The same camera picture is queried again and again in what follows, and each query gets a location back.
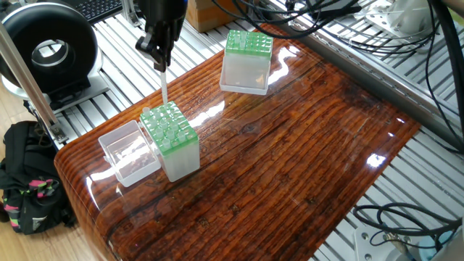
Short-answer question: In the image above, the black round device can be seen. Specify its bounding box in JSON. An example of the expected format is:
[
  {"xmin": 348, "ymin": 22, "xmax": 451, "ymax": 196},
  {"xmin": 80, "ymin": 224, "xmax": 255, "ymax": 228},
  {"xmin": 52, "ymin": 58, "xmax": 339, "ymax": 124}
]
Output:
[{"xmin": 0, "ymin": 2, "xmax": 100, "ymax": 109}]

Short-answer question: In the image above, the aluminium frame post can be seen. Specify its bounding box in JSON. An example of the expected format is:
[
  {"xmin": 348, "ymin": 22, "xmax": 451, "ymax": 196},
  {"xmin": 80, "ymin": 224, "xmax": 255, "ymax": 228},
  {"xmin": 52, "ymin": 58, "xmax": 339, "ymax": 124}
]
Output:
[{"xmin": 0, "ymin": 29, "xmax": 65, "ymax": 142}]

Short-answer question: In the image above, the aluminium bracket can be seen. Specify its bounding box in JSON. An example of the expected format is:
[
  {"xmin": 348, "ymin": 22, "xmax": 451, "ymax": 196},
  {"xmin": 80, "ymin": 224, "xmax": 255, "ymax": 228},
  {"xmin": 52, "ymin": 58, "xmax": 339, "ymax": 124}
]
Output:
[{"xmin": 122, "ymin": 0, "xmax": 144, "ymax": 28}]

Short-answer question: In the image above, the black keyboard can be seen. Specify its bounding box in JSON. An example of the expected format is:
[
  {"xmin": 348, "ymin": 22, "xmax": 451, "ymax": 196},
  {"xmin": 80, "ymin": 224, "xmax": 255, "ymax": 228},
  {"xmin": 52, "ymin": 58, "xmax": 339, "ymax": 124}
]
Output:
[{"xmin": 71, "ymin": 0, "xmax": 125, "ymax": 22}]

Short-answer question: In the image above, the black cable bundle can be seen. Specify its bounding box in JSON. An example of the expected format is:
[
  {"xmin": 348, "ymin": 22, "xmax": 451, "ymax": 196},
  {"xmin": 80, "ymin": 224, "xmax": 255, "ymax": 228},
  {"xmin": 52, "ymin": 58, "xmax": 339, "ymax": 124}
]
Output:
[{"xmin": 286, "ymin": 0, "xmax": 436, "ymax": 55}]

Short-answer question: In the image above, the clear tip box with tips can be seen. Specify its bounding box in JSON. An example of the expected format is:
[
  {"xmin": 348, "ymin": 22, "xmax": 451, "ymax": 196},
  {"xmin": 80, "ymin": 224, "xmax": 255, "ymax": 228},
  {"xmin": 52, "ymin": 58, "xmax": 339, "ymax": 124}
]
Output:
[{"xmin": 220, "ymin": 30, "xmax": 274, "ymax": 96}]

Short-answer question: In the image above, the black backpack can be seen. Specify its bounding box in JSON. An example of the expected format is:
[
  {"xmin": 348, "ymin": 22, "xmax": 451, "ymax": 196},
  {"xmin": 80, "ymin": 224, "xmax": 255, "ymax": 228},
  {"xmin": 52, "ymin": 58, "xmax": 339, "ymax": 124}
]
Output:
[{"xmin": 0, "ymin": 120, "xmax": 78, "ymax": 236}]

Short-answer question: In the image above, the glossy brown wooden board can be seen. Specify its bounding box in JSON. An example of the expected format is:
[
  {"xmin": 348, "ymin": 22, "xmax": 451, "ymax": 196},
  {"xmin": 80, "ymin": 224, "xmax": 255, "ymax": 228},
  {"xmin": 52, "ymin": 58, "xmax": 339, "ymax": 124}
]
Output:
[{"xmin": 57, "ymin": 22, "xmax": 423, "ymax": 261}]

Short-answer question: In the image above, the white plastic device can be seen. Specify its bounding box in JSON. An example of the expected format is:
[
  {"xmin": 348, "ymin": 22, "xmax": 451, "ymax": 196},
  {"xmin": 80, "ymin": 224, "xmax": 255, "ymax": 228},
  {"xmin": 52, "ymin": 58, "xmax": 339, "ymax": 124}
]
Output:
[{"xmin": 370, "ymin": 0, "xmax": 436, "ymax": 34}]

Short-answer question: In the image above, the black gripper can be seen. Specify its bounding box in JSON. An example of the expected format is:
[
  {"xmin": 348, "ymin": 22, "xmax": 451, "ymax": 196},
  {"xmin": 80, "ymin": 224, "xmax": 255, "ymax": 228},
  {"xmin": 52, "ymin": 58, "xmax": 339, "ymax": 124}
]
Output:
[{"xmin": 136, "ymin": 0, "xmax": 188, "ymax": 70}]

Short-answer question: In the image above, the clear tip box green rack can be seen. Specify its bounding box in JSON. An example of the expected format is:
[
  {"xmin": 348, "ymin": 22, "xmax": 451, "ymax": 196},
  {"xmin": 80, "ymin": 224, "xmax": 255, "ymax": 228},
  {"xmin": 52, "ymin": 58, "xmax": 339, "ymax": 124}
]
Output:
[{"xmin": 99, "ymin": 101, "xmax": 200, "ymax": 188}]

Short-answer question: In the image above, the brown cardboard box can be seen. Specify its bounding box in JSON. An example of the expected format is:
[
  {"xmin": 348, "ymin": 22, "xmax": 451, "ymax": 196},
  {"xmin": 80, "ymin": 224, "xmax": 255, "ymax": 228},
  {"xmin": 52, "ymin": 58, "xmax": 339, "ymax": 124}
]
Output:
[{"xmin": 186, "ymin": 0, "xmax": 251, "ymax": 33}]

